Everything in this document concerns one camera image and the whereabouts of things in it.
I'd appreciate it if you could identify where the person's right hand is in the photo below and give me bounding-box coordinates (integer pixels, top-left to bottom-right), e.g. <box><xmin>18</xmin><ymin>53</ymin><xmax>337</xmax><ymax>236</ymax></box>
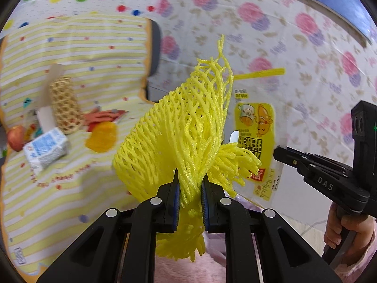
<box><xmin>324</xmin><ymin>203</ymin><xmax>374</xmax><ymax>249</ymax></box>

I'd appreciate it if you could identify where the yellow striped blanket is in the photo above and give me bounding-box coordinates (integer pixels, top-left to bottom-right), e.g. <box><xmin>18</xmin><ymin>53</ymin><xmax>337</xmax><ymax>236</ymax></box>
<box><xmin>0</xmin><ymin>16</ymin><xmax>154</xmax><ymax>278</ymax></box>

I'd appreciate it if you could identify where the yellow snack wrapper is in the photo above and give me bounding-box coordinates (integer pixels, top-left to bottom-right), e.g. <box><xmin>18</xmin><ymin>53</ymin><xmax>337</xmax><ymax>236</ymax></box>
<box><xmin>234</xmin><ymin>88</ymin><xmax>285</xmax><ymax>202</ymax></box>

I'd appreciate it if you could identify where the yellow plastic strip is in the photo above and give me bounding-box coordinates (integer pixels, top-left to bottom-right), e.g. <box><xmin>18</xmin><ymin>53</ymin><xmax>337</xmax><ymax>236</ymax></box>
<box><xmin>234</xmin><ymin>68</ymin><xmax>286</xmax><ymax>81</ymax></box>

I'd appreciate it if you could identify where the floral bed sheet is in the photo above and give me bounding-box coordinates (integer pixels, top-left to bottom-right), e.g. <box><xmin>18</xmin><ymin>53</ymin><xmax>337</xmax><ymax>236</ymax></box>
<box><xmin>147</xmin><ymin>0</ymin><xmax>377</xmax><ymax>213</ymax></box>

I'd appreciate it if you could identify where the orange fruit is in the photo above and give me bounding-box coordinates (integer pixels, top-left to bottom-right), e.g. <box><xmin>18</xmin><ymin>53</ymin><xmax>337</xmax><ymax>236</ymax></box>
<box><xmin>85</xmin><ymin>121</ymin><xmax>118</xmax><ymax>154</ymax></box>

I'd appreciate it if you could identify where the woven bamboo basket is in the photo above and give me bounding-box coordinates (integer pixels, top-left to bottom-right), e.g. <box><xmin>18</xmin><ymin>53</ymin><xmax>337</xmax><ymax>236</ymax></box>
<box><xmin>49</xmin><ymin>77</ymin><xmax>84</xmax><ymax>134</ymax></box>

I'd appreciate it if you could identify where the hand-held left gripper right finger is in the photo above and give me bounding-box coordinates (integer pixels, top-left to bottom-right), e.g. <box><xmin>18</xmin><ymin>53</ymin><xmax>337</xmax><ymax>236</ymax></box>
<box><xmin>201</xmin><ymin>174</ymin><xmax>342</xmax><ymax>283</ymax></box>

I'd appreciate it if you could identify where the red apple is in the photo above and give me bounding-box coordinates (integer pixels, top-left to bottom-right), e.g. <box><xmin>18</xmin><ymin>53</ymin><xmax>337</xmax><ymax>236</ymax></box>
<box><xmin>6</xmin><ymin>125</ymin><xmax>27</xmax><ymax>152</ymax></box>

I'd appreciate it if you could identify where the dark grey cushion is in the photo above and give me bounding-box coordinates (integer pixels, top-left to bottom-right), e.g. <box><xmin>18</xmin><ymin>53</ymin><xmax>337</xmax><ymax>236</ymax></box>
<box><xmin>146</xmin><ymin>21</ymin><xmax>162</xmax><ymax>101</ymax></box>

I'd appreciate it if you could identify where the white and blue milk carton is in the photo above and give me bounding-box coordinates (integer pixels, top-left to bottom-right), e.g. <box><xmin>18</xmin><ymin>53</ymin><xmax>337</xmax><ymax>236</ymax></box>
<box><xmin>23</xmin><ymin>127</ymin><xmax>71</xmax><ymax>171</ymax></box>

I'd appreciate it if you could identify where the yellow foam fruit net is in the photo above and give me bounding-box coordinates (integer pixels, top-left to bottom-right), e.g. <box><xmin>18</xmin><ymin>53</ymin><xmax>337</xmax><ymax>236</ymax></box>
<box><xmin>113</xmin><ymin>34</ymin><xmax>262</xmax><ymax>263</ymax></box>

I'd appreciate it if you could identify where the colourful candy wrapper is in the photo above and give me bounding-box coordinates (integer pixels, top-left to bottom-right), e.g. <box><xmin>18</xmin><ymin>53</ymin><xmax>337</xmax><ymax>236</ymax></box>
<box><xmin>24</xmin><ymin>123</ymin><xmax>41</xmax><ymax>141</ymax></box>

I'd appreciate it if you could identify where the white cardboard strip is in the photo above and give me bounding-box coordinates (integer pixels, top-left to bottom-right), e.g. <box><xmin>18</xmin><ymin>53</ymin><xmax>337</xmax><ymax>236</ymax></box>
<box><xmin>37</xmin><ymin>63</ymin><xmax>65</xmax><ymax>133</ymax></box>

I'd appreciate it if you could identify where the orange rubber glove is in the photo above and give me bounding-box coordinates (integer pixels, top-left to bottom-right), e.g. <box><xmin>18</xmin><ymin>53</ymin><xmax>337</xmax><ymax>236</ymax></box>
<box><xmin>84</xmin><ymin>109</ymin><xmax>130</xmax><ymax>132</ymax></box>

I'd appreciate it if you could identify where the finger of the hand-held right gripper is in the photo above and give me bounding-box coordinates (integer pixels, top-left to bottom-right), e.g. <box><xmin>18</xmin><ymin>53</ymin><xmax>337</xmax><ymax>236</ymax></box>
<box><xmin>272</xmin><ymin>146</ymin><xmax>354</xmax><ymax>175</ymax></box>

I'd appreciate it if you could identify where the pink fluffy cloth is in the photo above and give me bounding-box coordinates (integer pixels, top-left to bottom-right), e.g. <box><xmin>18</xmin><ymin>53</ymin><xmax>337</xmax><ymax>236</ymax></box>
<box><xmin>127</xmin><ymin>189</ymin><xmax>266</xmax><ymax>283</ymax></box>

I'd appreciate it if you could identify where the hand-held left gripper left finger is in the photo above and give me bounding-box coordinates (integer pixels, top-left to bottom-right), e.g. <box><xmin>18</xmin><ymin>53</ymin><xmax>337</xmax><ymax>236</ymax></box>
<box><xmin>37</xmin><ymin>168</ymin><xmax>181</xmax><ymax>283</ymax></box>

